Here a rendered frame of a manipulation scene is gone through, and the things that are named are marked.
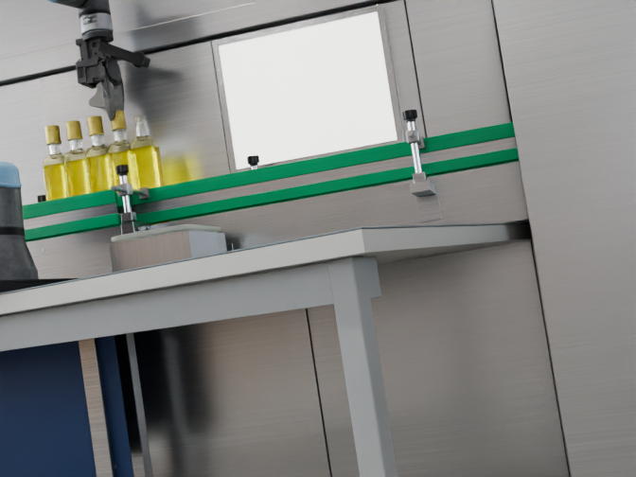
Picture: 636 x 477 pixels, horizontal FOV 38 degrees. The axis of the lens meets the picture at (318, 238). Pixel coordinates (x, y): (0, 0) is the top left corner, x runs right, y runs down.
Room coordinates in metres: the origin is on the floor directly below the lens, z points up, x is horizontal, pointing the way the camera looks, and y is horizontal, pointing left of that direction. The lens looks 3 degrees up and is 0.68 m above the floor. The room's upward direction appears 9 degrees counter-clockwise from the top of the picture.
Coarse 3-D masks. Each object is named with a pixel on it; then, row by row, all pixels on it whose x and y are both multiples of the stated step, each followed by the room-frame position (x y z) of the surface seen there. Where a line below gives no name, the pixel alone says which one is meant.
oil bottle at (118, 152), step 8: (112, 144) 2.15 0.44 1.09; (120, 144) 2.14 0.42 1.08; (128, 144) 2.15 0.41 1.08; (112, 152) 2.15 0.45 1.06; (120, 152) 2.14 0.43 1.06; (128, 152) 2.14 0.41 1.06; (112, 160) 2.15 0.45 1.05; (120, 160) 2.14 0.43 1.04; (128, 160) 2.14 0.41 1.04; (112, 168) 2.15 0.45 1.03; (112, 176) 2.15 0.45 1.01; (128, 176) 2.14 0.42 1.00; (112, 184) 2.15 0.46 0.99
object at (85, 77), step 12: (84, 36) 2.15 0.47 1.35; (96, 36) 2.14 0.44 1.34; (108, 36) 2.15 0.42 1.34; (84, 48) 2.16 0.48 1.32; (96, 48) 2.16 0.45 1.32; (84, 60) 2.15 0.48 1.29; (96, 60) 2.14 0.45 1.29; (108, 60) 2.14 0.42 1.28; (84, 72) 2.15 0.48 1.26; (96, 72) 2.15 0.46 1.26; (108, 72) 2.14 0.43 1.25; (120, 72) 2.20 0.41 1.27; (84, 84) 2.16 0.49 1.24; (96, 84) 2.19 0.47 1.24
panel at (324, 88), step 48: (240, 48) 2.23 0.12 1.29; (288, 48) 2.20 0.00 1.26; (336, 48) 2.18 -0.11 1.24; (240, 96) 2.23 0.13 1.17; (288, 96) 2.21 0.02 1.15; (336, 96) 2.18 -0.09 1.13; (384, 96) 2.16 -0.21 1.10; (240, 144) 2.24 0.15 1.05; (288, 144) 2.21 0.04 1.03; (336, 144) 2.19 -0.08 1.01
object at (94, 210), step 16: (96, 192) 2.04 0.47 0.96; (112, 192) 2.03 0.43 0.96; (32, 208) 2.07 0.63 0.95; (48, 208) 2.07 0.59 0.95; (64, 208) 2.06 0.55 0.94; (80, 208) 2.05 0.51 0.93; (96, 208) 2.05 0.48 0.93; (112, 208) 2.04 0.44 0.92; (32, 224) 2.08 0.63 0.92; (48, 224) 2.07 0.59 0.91; (64, 224) 2.06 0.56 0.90; (80, 224) 2.05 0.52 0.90; (96, 224) 2.04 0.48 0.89; (112, 224) 2.03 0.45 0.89
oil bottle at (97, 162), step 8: (88, 152) 2.16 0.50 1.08; (96, 152) 2.15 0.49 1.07; (104, 152) 2.15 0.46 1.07; (88, 160) 2.16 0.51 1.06; (96, 160) 2.15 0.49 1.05; (104, 160) 2.15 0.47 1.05; (88, 168) 2.16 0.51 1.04; (96, 168) 2.15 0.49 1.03; (104, 168) 2.15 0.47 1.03; (88, 176) 2.16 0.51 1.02; (96, 176) 2.15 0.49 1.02; (104, 176) 2.15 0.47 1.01; (88, 184) 2.16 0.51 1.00; (96, 184) 2.15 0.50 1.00; (104, 184) 2.15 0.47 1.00
